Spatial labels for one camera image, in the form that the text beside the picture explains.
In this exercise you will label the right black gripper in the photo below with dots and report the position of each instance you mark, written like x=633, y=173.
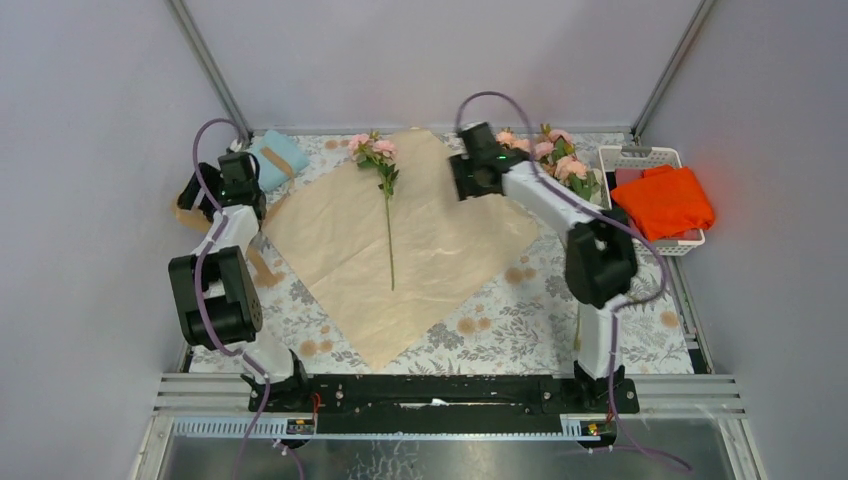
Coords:
x=460, y=164

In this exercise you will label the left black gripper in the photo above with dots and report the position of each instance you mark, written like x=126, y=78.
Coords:
x=212, y=177

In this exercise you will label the tan ribbon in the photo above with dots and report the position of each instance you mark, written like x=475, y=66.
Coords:
x=265, y=265

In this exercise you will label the pink fake flower bunch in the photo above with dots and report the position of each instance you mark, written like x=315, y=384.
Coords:
x=555, y=151

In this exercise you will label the tan wrapping paper sheet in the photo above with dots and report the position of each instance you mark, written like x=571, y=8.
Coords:
x=387, y=270

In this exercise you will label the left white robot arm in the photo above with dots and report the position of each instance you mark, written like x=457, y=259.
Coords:
x=216, y=301

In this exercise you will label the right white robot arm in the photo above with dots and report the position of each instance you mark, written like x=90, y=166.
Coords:
x=600, y=260

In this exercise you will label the light blue folded towel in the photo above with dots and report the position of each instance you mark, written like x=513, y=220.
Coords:
x=279, y=158

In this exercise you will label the white plastic basket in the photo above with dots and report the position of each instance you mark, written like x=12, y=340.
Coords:
x=622, y=164

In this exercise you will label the orange folded cloth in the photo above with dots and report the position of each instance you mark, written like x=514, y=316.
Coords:
x=665, y=202

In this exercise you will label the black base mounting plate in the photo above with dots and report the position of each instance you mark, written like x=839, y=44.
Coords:
x=456, y=404

